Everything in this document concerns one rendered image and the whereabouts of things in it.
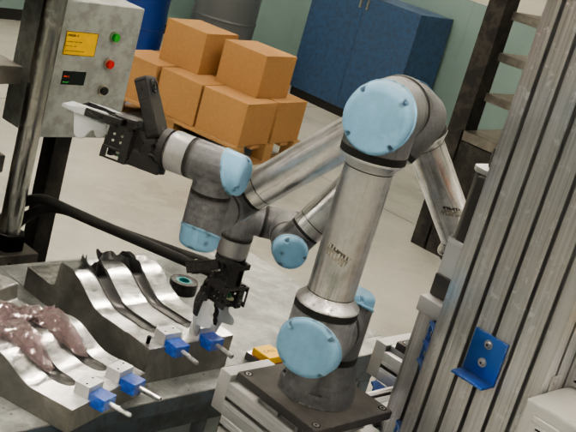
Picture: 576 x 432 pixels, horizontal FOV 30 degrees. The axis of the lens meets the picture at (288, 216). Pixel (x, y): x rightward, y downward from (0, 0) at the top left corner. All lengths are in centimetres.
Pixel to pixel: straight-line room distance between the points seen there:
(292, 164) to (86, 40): 127
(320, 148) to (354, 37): 774
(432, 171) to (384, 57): 707
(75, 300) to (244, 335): 48
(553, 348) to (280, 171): 58
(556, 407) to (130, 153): 87
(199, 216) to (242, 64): 557
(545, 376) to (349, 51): 789
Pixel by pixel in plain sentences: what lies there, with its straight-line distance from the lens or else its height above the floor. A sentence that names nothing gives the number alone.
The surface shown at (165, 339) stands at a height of 91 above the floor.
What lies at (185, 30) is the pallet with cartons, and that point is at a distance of 770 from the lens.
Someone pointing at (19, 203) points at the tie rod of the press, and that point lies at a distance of 301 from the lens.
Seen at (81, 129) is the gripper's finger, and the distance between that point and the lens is 199.
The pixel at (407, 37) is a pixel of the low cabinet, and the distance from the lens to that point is 934.
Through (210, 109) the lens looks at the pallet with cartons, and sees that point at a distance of 732.
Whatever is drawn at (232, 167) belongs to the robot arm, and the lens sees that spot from 188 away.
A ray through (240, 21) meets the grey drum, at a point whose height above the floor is 62.
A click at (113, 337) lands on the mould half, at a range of 254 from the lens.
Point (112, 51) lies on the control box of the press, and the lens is 318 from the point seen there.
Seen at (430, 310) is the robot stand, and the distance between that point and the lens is 214.
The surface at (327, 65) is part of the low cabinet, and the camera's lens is 984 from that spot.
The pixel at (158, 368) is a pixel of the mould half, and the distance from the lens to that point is 249.
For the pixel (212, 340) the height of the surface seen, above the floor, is 90.
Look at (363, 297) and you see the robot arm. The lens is 199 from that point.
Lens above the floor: 196
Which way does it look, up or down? 17 degrees down
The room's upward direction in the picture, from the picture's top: 16 degrees clockwise
